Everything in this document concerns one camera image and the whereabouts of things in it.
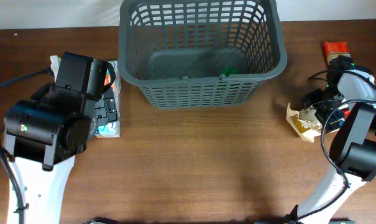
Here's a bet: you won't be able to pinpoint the rice ball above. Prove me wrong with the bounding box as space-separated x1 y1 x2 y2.
286 103 322 143

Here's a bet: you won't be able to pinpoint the grey plastic shopping basket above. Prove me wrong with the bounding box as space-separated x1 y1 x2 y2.
118 0 287 109

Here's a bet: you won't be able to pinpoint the green lid jar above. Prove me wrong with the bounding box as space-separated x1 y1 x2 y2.
221 68 239 77

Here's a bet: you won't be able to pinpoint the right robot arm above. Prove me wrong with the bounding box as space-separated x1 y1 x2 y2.
286 55 376 223

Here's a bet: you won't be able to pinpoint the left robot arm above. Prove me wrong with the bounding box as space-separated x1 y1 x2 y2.
0 52 119 223

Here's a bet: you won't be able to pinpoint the Kleenex tissue multipack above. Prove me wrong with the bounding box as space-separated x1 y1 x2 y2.
93 60 121 138

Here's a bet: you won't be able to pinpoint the red spaghetti packet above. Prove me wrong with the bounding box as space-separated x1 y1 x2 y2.
323 41 351 65

